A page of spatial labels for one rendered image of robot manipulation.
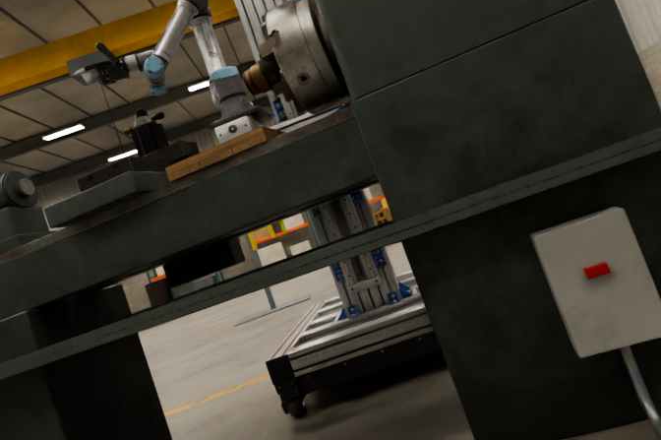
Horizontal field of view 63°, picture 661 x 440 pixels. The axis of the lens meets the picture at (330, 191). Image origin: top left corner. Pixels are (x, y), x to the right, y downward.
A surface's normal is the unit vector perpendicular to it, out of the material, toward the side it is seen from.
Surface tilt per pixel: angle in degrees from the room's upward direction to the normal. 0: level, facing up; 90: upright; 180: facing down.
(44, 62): 90
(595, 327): 90
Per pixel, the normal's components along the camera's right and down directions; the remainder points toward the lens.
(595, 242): -0.26, 0.02
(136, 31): 0.03, -0.09
